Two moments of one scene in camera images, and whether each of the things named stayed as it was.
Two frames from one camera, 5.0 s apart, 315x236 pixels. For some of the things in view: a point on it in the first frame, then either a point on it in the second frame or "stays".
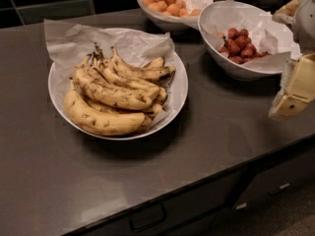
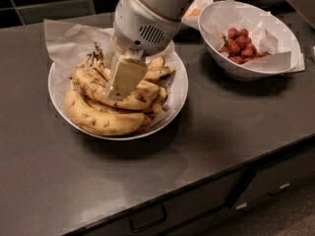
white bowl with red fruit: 244,41 stays
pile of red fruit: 239,47 stays
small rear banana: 157,63 stays
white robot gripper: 305,15 -> 139,27
